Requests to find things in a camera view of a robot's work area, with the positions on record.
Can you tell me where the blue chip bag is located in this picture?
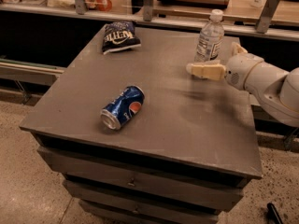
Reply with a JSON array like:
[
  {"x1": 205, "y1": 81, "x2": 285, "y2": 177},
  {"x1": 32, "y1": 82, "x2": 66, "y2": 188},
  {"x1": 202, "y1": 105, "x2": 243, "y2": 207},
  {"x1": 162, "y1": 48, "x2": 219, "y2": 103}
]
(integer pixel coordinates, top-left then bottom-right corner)
[{"x1": 102, "y1": 21, "x2": 141, "y2": 55}]

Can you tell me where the black object on floor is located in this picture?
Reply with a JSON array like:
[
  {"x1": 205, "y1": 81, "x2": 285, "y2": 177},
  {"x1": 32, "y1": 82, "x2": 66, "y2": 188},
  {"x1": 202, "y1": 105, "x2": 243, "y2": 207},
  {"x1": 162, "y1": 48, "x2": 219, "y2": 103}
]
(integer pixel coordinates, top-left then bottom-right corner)
[{"x1": 266, "y1": 203, "x2": 283, "y2": 224}]

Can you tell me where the clear plastic water bottle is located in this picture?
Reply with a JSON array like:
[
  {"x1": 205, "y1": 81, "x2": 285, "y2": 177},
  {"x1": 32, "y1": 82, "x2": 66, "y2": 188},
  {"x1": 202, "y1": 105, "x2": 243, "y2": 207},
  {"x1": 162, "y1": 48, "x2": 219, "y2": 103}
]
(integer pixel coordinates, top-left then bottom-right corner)
[{"x1": 194, "y1": 9, "x2": 224, "y2": 62}]

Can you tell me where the blue pepsi can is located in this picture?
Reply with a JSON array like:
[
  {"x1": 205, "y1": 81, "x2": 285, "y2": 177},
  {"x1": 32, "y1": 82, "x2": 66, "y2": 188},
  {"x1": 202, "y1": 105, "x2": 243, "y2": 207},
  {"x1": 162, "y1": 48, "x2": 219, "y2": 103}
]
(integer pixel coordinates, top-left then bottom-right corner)
[{"x1": 100, "y1": 86, "x2": 145, "y2": 130}]

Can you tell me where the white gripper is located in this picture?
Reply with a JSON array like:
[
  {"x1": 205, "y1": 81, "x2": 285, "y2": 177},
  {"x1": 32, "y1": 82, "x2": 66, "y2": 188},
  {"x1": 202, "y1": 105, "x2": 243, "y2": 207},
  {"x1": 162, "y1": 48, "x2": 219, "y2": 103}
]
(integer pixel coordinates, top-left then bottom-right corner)
[{"x1": 186, "y1": 42, "x2": 263, "y2": 91}]

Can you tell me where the grey drawer cabinet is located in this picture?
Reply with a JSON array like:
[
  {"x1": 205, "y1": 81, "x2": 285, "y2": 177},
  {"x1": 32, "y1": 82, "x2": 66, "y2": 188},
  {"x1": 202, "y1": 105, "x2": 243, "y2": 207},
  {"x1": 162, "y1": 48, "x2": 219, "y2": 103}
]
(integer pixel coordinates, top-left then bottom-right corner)
[{"x1": 21, "y1": 28, "x2": 262, "y2": 224}]

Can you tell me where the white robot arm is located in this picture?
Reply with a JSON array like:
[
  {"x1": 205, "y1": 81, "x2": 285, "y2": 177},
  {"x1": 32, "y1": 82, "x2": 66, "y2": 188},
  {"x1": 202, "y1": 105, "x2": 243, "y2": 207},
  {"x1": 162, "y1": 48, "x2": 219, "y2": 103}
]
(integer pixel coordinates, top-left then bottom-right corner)
[{"x1": 186, "y1": 42, "x2": 299, "y2": 128}]

